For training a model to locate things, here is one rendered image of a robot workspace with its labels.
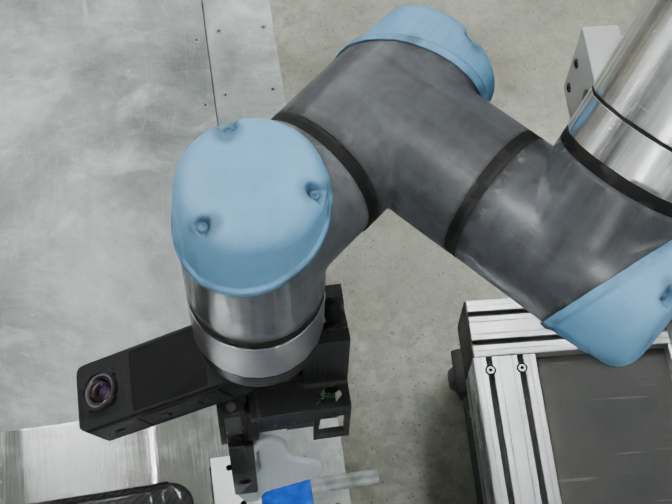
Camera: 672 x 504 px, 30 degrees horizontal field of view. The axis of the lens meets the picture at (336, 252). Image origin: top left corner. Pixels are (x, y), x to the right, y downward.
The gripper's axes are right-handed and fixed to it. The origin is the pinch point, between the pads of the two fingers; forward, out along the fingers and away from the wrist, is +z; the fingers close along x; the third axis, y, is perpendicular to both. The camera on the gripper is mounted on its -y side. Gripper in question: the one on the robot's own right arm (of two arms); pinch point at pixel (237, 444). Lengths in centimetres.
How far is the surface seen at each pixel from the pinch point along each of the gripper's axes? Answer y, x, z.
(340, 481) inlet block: 7.7, -0.1, 11.3
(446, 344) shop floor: 35, 48, 101
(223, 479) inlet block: -1.4, 0.7, 9.2
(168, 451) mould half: -5.6, 4.5, 11.9
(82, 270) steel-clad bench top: -12.5, 26.8, 20.9
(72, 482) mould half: -13.4, 3.2, 12.5
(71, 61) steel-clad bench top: -12, 51, 21
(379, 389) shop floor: 23, 42, 101
